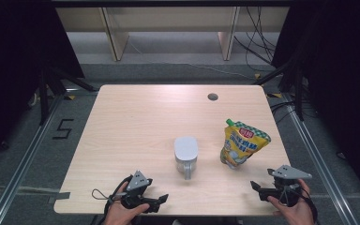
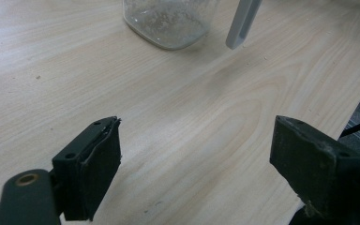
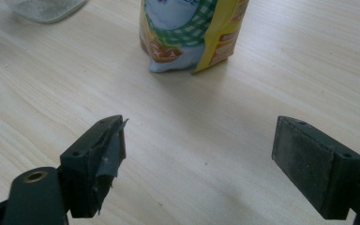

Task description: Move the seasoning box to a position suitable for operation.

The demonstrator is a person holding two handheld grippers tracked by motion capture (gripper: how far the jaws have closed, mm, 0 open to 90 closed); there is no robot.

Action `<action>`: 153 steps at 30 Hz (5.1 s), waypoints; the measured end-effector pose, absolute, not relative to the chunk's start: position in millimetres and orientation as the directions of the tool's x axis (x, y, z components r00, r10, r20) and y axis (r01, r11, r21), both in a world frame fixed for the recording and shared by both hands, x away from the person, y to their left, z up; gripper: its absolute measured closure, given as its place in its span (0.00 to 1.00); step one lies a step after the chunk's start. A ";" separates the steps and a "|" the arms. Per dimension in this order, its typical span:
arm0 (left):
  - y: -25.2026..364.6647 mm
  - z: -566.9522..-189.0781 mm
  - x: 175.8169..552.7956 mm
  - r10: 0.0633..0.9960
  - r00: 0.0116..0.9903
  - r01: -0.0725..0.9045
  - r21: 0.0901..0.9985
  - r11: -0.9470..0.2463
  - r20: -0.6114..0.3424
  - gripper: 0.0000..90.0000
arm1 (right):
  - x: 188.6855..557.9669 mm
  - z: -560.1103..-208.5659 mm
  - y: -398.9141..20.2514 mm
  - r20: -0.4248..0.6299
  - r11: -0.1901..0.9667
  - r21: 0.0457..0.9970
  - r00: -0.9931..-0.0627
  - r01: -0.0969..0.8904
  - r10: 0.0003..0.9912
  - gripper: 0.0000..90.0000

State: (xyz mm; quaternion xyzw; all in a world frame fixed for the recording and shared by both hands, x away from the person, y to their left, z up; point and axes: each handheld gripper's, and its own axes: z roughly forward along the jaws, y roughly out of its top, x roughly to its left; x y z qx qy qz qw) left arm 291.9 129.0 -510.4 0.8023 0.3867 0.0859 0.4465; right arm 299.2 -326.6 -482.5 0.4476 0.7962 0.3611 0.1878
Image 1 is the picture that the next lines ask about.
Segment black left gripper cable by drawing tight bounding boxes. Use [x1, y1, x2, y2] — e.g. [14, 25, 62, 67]
[103, 175, 133, 221]

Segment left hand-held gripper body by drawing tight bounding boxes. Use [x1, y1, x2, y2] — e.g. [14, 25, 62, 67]
[120, 170, 158, 214]

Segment black floor cables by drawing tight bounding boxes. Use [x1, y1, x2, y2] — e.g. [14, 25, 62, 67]
[269, 100, 296, 124]

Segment black curtain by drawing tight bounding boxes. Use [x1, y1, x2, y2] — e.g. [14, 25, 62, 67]
[0, 0, 86, 172]
[271, 0, 360, 201]

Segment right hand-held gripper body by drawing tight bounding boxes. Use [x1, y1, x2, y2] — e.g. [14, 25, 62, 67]
[266, 164, 313, 208]

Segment grey tape strip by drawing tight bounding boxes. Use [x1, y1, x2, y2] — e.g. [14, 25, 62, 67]
[47, 191, 71, 204]

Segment black metal stand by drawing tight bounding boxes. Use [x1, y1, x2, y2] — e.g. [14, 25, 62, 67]
[37, 65, 98, 127]
[251, 57, 307, 122]

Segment person's left hand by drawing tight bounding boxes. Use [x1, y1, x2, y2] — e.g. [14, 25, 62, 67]
[102, 181, 151, 225]

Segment black tape numeral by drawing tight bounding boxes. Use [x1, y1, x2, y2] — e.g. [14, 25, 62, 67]
[52, 118, 75, 141]

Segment aluminium floor rail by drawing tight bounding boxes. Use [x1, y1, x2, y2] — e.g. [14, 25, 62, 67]
[281, 93, 359, 225]
[0, 93, 64, 225]

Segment clear jar with grey lid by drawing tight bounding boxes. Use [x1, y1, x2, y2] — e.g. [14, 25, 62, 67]
[173, 136, 199, 181]

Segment bundle of black hanging cables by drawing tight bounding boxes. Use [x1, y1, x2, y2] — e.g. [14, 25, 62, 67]
[232, 6, 278, 66]

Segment grey lanyard loop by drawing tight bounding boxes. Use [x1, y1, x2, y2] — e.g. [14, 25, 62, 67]
[91, 187, 111, 202]

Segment light wooden desk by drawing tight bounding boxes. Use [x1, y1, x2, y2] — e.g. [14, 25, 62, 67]
[55, 6, 291, 62]

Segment person's right hand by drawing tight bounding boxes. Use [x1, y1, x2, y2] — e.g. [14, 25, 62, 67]
[266, 178, 315, 225]

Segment yellow seasoning pouch green cap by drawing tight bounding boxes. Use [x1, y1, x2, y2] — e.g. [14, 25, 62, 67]
[219, 118, 272, 170]

